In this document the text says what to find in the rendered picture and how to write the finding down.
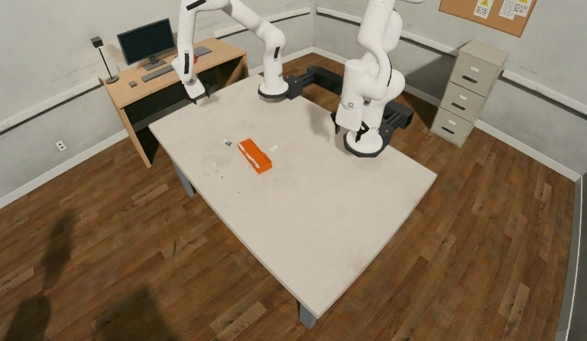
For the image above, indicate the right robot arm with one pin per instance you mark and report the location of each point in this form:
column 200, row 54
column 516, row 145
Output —
column 272, row 37

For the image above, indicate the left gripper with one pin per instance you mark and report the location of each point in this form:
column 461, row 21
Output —
column 350, row 118

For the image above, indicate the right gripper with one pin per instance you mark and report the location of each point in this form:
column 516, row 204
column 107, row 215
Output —
column 195, row 89

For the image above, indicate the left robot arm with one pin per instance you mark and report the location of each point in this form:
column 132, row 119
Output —
column 366, row 81

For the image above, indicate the orange open-top bin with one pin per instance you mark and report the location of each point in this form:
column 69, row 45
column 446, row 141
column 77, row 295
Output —
column 259, row 161

